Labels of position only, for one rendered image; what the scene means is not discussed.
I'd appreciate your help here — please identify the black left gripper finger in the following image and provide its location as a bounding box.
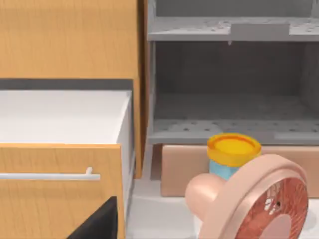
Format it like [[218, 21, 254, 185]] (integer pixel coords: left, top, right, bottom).
[[65, 196, 118, 239]]

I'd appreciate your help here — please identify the pale wooden drawer front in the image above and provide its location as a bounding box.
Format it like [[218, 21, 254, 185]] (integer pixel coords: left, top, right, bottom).
[[0, 143, 126, 239]]

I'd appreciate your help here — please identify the salmon-coloured box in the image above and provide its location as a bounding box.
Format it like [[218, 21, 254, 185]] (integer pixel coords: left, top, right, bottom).
[[160, 144, 319, 198]]

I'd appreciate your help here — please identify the white drawer box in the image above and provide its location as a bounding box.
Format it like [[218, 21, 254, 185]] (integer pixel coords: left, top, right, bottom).
[[0, 89, 137, 239]]

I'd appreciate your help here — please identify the blue jar with yellow lid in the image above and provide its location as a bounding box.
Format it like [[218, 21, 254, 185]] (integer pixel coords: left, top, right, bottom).
[[207, 133, 262, 181]]

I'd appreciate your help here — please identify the pink desk fan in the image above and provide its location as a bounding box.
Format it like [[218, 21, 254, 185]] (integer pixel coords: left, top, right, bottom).
[[184, 154, 309, 239]]

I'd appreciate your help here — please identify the grey pierced shelf unit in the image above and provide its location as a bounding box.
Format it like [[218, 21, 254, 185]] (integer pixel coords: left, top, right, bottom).
[[146, 0, 319, 145]]

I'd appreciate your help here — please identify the wooden cupboard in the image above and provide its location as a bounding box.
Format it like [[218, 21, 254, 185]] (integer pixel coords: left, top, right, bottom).
[[0, 0, 152, 179]]

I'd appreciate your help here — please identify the white drawer handle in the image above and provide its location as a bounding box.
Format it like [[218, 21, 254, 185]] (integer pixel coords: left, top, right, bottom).
[[0, 167, 101, 182]]

